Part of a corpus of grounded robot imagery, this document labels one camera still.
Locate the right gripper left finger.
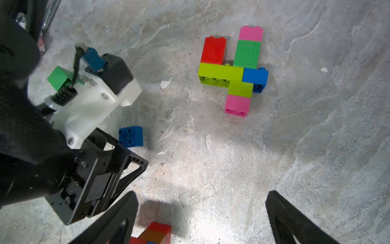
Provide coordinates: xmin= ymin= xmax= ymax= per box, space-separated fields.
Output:
xmin=71 ymin=191 xmax=139 ymax=244

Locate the black case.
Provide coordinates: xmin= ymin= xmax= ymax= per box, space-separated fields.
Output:
xmin=15 ymin=0 xmax=61 ymax=32

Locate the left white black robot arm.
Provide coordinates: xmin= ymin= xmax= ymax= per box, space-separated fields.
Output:
xmin=1 ymin=1 xmax=148 ymax=225

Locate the blue lego brick front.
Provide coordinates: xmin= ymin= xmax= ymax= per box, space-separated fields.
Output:
xmin=242 ymin=67 xmax=269 ymax=94

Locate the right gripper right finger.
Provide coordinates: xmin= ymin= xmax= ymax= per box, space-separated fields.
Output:
xmin=266 ymin=191 xmax=337 ymax=244

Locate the orange lego brick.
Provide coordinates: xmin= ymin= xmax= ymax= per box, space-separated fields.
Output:
xmin=138 ymin=222 xmax=172 ymax=244

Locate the green lego brick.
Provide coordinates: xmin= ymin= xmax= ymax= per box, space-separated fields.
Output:
xmin=47 ymin=66 xmax=74 ymax=92
xmin=233 ymin=40 xmax=262 ymax=69

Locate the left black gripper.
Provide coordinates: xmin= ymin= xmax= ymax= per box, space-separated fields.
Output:
xmin=45 ymin=129 xmax=149 ymax=225

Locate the pink small toy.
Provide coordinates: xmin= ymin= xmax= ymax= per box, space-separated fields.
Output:
xmin=37 ymin=38 xmax=46 ymax=56

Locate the blue lego brick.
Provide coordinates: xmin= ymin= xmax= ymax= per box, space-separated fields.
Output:
xmin=118 ymin=126 xmax=144 ymax=148
xmin=242 ymin=67 xmax=269 ymax=94

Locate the lime small lego brick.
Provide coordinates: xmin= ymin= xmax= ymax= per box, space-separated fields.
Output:
xmin=228 ymin=81 xmax=254 ymax=98

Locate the red square lego brick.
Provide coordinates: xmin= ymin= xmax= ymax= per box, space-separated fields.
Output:
xmin=201 ymin=36 xmax=226 ymax=65

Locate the red long lego brick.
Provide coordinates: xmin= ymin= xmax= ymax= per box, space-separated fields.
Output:
xmin=129 ymin=237 xmax=148 ymax=244

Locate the lime long lego brick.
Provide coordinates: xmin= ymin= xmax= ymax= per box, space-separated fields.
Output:
xmin=198 ymin=63 xmax=244 ymax=88

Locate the pink lego brick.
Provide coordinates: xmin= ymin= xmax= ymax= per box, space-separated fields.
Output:
xmin=224 ymin=95 xmax=251 ymax=117

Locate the magenta lego brick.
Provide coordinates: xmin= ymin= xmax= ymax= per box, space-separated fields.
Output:
xmin=238 ymin=25 xmax=264 ymax=42

